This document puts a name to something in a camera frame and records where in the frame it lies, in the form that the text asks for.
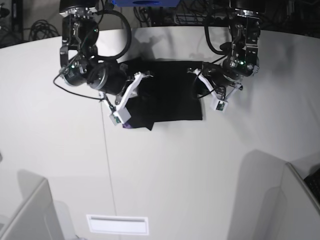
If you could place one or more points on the black keyboard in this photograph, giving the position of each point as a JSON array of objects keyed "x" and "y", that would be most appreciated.
[{"x": 313, "y": 183}]

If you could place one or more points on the grey divider panel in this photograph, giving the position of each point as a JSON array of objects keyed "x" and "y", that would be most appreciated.
[
  {"x": 35, "y": 218},
  {"x": 289, "y": 211}
]

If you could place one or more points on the left grey divider panel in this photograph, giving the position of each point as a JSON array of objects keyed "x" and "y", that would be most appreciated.
[{"x": 35, "y": 218}]

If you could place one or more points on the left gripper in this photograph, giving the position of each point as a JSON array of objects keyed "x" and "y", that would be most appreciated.
[{"x": 213, "y": 79}]

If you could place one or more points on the black T-shirt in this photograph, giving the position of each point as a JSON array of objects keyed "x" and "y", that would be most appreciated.
[{"x": 164, "y": 97}]

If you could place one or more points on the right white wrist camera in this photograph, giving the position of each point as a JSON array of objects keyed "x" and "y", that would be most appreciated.
[{"x": 120, "y": 116}]

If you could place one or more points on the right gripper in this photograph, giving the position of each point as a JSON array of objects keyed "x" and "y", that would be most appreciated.
[{"x": 107, "y": 77}]

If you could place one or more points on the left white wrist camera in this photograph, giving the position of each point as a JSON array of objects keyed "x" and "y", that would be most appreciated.
[{"x": 218, "y": 105}]

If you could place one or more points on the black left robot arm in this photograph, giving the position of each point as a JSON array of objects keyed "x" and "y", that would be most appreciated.
[{"x": 238, "y": 57}]

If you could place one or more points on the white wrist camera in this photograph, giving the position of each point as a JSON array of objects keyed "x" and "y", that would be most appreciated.
[
  {"x": 120, "y": 116},
  {"x": 218, "y": 105}
]

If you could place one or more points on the blue box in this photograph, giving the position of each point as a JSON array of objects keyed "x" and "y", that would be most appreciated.
[{"x": 146, "y": 3}]

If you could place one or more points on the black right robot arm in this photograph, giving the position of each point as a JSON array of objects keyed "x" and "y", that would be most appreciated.
[{"x": 80, "y": 62}]

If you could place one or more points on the right grey divider panel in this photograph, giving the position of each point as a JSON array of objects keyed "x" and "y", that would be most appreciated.
[{"x": 289, "y": 211}]

